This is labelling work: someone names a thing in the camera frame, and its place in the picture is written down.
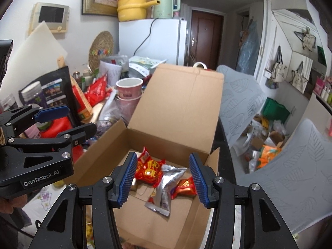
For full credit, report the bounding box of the red wedding egg packet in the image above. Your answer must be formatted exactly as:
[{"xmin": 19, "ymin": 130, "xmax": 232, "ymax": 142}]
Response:
[{"xmin": 134, "ymin": 147, "xmax": 166, "ymax": 188}]

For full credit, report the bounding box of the silver foil snack bag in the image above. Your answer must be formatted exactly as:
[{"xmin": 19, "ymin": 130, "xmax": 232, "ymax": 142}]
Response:
[{"xmin": 145, "ymin": 164, "xmax": 187, "ymax": 217}]

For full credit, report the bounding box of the brown cardboard box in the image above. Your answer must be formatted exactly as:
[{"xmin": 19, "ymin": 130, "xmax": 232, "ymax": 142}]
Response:
[{"xmin": 65, "ymin": 64, "xmax": 224, "ymax": 248}]

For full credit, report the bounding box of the small red snack packet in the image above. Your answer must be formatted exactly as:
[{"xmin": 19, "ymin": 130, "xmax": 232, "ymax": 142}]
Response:
[{"xmin": 171, "ymin": 177, "xmax": 197, "ymax": 199}]

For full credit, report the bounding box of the left hand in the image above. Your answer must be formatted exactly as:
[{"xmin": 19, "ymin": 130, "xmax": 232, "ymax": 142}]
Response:
[{"xmin": 0, "ymin": 194, "xmax": 28, "ymax": 214}]

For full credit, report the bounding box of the red plastic canister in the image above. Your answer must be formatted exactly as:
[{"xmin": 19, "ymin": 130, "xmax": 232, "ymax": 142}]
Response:
[{"xmin": 38, "ymin": 116, "xmax": 85, "ymax": 161}]

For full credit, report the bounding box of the black label bottle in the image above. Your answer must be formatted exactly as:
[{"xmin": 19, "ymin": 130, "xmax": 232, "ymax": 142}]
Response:
[{"xmin": 21, "ymin": 81, "xmax": 48, "ymax": 108}]

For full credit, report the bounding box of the yellow-green pear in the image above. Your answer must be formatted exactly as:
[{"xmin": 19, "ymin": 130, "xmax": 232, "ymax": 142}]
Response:
[{"xmin": 53, "ymin": 180, "xmax": 65, "ymax": 188}]

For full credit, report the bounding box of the white patterned quilted tablecloth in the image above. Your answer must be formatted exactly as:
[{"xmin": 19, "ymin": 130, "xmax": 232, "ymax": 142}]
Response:
[{"xmin": 23, "ymin": 185, "xmax": 241, "ymax": 248}]

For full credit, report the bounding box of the white foam board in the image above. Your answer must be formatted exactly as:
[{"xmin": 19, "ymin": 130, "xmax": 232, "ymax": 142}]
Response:
[{"xmin": 1, "ymin": 22, "xmax": 67, "ymax": 100}]

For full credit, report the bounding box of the near grey chair cover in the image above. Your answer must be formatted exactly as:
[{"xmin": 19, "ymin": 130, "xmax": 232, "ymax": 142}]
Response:
[{"xmin": 237, "ymin": 119, "xmax": 332, "ymax": 234}]

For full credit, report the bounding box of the grey chair cover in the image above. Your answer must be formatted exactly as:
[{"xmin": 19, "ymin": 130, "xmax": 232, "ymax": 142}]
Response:
[
  {"xmin": 217, "ymin": 65, "xmax": 267, "ymax": 147},
  {"xmin": 237, "ymin": 119, "xmax": 332, "ymax": 234}
]

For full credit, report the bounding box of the pink paper cup stack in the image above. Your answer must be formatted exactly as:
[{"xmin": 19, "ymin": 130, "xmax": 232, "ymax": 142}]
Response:
[{"xmin": 116, "ymin": 78, "xmax": 143, "ymax": 121}]

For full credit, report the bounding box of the far grey chair cover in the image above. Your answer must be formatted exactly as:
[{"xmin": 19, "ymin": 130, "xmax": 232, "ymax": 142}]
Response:
[{"xmin": 217, "ymin": 65, "xmax": 267, "ymax": 147}]

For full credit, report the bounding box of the green bag on floor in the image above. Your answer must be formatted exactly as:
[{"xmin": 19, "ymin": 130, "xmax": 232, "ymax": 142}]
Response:
[{"xmin": 262, "ymin": 97, "xmax": 290, "ymax": 124}]

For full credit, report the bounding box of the woven round mat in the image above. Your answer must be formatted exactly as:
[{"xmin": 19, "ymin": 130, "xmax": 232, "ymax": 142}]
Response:
[{"xmin": 88, "ymin": 31, "xmax": 114, "ymax": 73}]

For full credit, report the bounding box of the white refrigerator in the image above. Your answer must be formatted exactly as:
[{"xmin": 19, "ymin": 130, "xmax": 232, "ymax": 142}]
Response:
[{"xmin": 119, "ymin": 19, "xmax": 187, "ymax": 66}]

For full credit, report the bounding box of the yellow pot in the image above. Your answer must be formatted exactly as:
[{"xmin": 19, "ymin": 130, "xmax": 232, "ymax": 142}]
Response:
[{"xmin": 117, "ymin": 0, "xmax": 160, "ymax": 22}]

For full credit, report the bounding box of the green electric kettle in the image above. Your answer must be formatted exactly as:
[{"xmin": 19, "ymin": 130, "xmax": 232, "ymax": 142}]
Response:
[{"xmin": 153, "ymin": 0, "xmax": 181, "ymax": 19}]

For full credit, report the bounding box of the brown entrance door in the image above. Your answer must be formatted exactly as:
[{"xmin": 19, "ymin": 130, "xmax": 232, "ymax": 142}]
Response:
[{"xmin": 190, "ymin": 10, "xmax": 224, "ymax": 70}]

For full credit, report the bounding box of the wall intercom panel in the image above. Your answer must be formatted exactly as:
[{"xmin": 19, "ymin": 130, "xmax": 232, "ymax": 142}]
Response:
[{"xmin": 28, "ymin": 2, "xmax": 70, "ymax": 35}]

